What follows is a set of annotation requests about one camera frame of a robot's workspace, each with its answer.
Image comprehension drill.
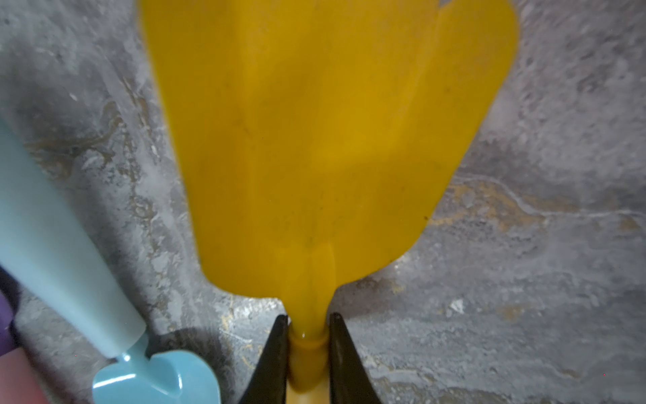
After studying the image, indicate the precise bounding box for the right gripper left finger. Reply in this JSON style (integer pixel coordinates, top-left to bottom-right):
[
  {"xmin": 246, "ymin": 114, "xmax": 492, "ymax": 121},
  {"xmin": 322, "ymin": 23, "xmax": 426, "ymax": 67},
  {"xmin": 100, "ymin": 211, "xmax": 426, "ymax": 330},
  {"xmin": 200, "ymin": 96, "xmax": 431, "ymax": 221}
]
[{"xmin": 239, "ymin": 315, "xmax": 289, "ymax": 404}]

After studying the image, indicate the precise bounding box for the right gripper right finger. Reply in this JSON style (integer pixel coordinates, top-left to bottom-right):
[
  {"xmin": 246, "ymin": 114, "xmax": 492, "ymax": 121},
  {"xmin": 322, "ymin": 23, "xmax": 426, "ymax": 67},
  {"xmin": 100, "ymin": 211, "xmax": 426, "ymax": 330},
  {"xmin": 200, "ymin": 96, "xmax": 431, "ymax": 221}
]
[{"xmin": 329, "ymin": 312, "xmax": 382, "ymax": 404}]

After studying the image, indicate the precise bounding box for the yellow shovel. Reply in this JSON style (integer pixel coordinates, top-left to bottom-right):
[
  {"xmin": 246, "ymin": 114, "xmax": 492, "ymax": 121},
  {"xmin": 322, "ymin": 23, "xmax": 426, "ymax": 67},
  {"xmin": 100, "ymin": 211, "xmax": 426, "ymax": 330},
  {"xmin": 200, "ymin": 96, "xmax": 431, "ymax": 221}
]
[{"xmin": 139, "ymin": 1, "xmax": 520, "ymax": 399}]

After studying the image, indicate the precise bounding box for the pointed light blue trowel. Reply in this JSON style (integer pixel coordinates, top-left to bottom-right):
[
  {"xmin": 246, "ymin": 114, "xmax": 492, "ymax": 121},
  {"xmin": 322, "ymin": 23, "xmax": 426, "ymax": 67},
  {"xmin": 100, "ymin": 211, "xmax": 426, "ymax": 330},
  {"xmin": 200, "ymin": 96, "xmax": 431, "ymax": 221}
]
[{"xmin": 1, "ymin": 123, "xmax": 221, "ymax": 403}]

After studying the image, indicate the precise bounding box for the purple shovel pink handle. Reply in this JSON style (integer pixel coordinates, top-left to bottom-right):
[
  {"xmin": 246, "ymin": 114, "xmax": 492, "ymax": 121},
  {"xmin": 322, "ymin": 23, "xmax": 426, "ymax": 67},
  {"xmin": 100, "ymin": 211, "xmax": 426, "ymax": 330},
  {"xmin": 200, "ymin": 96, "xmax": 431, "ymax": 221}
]
[{"xmin": 1, "ymin": 293, "xmax": 49, "ymax": 404}]

